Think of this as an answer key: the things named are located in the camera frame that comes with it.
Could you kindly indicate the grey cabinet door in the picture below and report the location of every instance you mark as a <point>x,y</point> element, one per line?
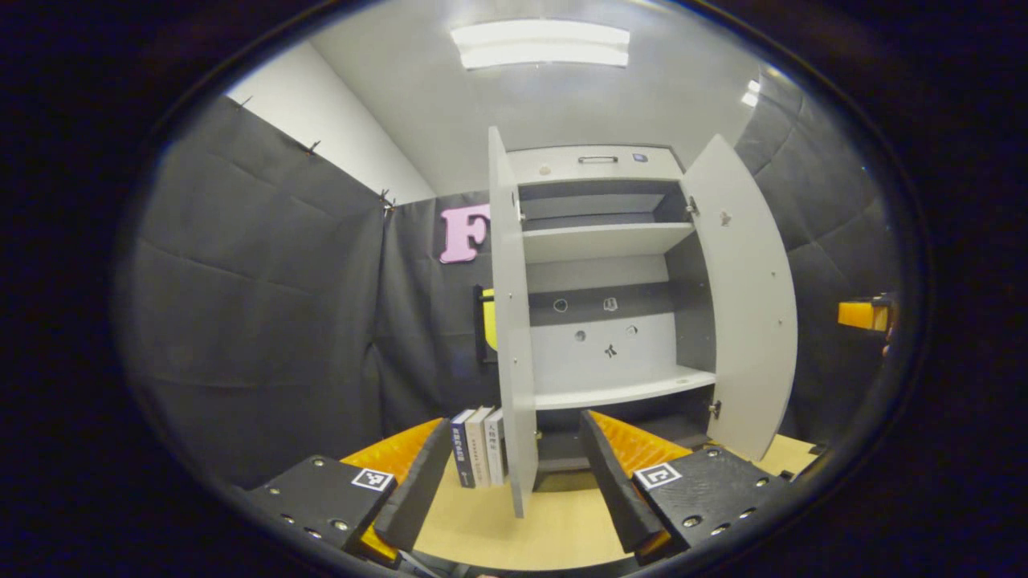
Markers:
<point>747,321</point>
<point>510,321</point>

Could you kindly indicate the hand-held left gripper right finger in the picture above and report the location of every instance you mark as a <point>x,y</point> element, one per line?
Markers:
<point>618,498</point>

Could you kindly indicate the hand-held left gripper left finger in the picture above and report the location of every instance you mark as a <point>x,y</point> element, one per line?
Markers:
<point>418,498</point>

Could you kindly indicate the blue book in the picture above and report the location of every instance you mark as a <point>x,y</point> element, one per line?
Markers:
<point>463,449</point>

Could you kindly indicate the black backdrop cloth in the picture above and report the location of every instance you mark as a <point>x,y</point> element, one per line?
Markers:
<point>241,321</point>

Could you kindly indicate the grey double-door shoe cabinet body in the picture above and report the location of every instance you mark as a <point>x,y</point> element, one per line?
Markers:
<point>602,241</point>

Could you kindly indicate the small ceiling light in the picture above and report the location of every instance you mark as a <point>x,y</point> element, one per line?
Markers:
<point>749,93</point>

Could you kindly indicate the long ceiling light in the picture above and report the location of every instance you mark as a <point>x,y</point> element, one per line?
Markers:
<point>542,44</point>

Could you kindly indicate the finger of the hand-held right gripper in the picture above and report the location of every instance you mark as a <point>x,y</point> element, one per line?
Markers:
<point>859,315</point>

